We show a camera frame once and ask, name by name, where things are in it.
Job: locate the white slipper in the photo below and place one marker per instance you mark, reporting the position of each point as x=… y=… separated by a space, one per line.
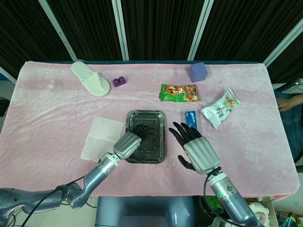
x=92 y=82

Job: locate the cardboard box with clutter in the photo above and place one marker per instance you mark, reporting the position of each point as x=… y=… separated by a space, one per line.
x=272 y=212

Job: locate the blue-grey robot torso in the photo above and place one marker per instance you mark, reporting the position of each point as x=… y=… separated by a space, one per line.
x=142 y=212

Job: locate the white paper sheet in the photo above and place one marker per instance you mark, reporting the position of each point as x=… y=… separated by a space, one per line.
x=101 y=134

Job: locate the purple toy brick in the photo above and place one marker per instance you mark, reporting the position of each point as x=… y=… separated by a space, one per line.
x=119 y=82

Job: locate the pink fleece table cloth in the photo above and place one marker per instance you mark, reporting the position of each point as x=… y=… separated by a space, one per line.
x=59 y=106

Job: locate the person in blue jeans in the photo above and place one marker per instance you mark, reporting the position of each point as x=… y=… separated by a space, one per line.
x=293 y=123

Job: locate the white frame post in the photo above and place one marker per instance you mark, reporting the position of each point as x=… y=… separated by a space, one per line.
x=200 y=30
x=59 y=30
x=284 y=46
x=7 y=75
x=120 y=30

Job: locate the white snack bag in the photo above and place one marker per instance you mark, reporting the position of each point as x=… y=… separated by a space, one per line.
x=220 y=108

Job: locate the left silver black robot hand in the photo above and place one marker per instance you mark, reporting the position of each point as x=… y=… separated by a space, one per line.
x=127 y=144

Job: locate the silver metal tray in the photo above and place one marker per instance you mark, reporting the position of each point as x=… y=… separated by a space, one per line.
x=156 y=146

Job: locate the green orange snack bag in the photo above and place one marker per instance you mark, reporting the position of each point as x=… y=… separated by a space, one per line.
x=180 y=93

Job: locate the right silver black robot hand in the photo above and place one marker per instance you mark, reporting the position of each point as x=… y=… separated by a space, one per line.
x=201 y=153

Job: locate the purple foam cube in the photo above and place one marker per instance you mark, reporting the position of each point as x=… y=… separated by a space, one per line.
x=198 y=72

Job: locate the blue cookie box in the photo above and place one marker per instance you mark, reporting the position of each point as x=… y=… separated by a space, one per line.
x=190 y=118

